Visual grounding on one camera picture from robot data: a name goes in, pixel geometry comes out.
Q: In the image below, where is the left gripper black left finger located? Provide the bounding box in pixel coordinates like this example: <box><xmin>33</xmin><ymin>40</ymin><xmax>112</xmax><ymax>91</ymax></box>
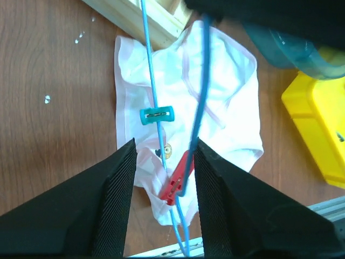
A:
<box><xmin>1</xmin><ymin>140</ymin><xmax>137</xmax><ymax>257</ymax></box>

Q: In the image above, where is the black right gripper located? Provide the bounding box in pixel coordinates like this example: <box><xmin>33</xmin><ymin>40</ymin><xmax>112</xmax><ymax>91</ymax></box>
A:
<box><xmin>185</xmin><ymin>0</ymin><xmax>344</xmax><ymax>50</ymax></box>

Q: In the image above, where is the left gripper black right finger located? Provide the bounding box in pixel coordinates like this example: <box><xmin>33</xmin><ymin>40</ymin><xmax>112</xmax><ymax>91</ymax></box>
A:
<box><xmin>194</xmin><ymin>141</ymin><xmax>344</xmax><ymax>258</ymax></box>

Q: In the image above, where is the red clothespin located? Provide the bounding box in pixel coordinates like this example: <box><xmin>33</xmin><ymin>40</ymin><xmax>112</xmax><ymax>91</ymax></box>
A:
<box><xmin>159</xmin><ymin>151</ymin><xmax>188</xmax><ymax>206</ymax></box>

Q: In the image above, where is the light blue wire hanger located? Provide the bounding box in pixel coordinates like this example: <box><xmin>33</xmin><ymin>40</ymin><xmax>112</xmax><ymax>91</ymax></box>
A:
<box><xmin>140</xmin><ymin>1</ymin><xmax>212</xmax><ymax>257</ymax></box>

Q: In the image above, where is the teal clothespin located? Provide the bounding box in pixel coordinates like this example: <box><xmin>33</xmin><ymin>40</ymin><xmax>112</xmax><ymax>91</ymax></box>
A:
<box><xmin>140</xmin><ymin>106</ymin><xmax>175</xmax><ymax>126</ymax></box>

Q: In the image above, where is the white pink-trimmed underwear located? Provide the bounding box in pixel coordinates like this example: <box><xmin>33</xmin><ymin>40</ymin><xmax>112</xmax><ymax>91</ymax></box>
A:
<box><xmin>114</xmin><ymin>21</ymin><xmax>264</xmax><ymax>226</ymax></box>

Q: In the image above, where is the teal transparent plastic tub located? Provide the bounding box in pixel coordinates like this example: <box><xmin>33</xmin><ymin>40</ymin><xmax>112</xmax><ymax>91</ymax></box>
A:
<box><xmin>243</xmin><ymin>23</ymin><xmax>344</xmax><ymax>80</ymax></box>

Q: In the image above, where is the yellow plastic tray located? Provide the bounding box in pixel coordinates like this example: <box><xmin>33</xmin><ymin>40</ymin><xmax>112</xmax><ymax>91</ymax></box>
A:
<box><xmin>281</xmin><ymin>70</ymin><xmax>344</xmax><ymax>188</ymax></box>

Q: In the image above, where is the wooden clothes rack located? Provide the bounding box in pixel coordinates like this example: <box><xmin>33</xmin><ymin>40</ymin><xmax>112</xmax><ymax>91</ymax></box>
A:
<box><xmin>84</xmin><ymin>0</ymin><xmax>192</xmax><ymax>50</ymax></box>

